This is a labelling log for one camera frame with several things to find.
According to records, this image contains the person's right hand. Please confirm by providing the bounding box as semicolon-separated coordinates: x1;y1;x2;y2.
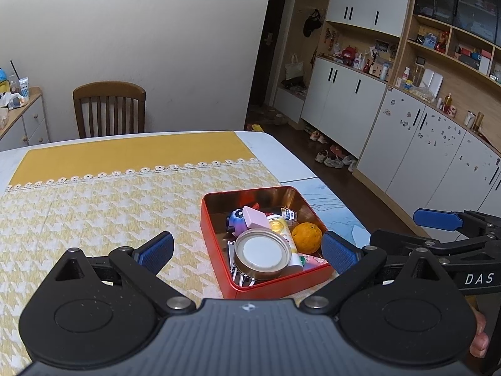
469;306;489;358

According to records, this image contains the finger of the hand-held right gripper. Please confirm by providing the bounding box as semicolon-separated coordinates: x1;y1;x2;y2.
414;208;501;239
370;229;501;259

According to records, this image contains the orange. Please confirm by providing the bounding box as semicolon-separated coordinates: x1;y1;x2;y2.
292;222;323;254

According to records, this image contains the black hanging bag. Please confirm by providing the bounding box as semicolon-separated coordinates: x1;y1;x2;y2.
303;10;323;38

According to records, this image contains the white rectangular panel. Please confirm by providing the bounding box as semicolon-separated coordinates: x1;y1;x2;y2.
423;68;444;95

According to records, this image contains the white bottle yellow label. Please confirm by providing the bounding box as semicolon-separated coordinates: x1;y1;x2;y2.
268;215;305;279

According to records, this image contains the white wooden side cabinet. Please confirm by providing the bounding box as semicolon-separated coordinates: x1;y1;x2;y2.
0;87;51;153

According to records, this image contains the yellow houndstooth tablecloth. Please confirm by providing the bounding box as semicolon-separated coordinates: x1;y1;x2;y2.
0;131;283;376

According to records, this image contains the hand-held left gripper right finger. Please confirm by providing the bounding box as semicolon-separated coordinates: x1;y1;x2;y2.
299;230;447;316

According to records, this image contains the round gold metal lid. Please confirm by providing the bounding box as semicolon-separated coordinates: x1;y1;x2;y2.
234;228;293;281

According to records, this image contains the white crumpled bag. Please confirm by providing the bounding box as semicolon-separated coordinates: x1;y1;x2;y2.
0;91;25;111

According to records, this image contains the pink tube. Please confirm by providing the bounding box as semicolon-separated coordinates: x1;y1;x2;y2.
301;254;328;271

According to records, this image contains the row of shoes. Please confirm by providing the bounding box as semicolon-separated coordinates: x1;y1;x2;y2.
308;125;359;172

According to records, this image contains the large white wall cabinet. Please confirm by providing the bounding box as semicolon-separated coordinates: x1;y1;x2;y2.
299;0;501;228

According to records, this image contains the white tote bag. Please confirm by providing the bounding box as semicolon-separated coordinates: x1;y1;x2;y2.
284;54;304;83

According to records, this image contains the brown wooden chair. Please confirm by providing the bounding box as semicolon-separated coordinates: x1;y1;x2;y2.
73;81;147;139

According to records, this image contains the red metal tin box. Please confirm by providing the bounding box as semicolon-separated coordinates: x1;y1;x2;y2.
201;186;334;300

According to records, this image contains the silver nail clipper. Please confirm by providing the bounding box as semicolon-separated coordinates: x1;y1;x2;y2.
228;240;240;283

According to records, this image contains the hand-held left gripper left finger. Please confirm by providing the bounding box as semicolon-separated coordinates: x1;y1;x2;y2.
53;232;196;316

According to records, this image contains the pink rectangular block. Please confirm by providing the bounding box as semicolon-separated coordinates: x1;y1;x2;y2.
242;206;271;231

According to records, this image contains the purple toy figure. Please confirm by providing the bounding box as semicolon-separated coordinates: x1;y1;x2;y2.
226;208;248;236

